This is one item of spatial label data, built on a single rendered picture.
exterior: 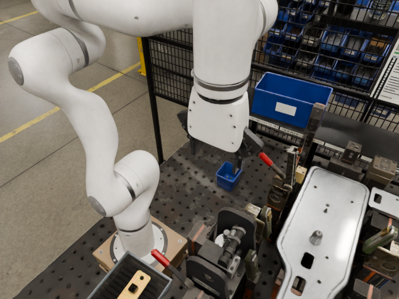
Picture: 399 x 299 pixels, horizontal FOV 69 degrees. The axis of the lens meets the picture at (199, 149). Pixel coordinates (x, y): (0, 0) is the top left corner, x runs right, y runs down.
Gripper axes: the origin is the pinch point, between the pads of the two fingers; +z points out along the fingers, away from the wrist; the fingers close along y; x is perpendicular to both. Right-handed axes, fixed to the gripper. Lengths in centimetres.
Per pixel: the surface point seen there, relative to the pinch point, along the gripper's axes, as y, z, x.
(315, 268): 28, 45, 14
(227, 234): 3.7, 28.6, 1.5
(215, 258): 4.2, 29.0, -5.7
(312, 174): 16, 45, 50
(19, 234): -144, 145, -14
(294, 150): 9.1, 24.5, 36.6
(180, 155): -51, 76, 56
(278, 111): -7, 37, 71
